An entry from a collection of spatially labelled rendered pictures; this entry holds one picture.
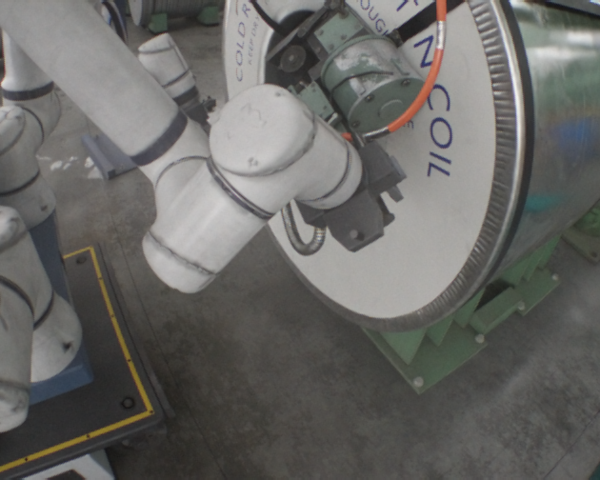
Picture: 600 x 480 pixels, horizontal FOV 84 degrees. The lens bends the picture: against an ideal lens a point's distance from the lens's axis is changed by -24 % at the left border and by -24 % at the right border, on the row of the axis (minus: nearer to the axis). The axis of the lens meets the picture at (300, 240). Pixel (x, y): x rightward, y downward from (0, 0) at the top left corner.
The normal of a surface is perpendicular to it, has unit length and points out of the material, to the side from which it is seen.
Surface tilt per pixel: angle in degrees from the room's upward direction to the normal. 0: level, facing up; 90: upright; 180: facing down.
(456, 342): 0
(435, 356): 0
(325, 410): 0
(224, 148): 48
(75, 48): 84
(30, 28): 96
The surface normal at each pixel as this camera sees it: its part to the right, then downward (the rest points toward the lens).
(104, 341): 0.05, -0.76
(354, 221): -0.45, -0.13
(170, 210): -0.63, -0.39
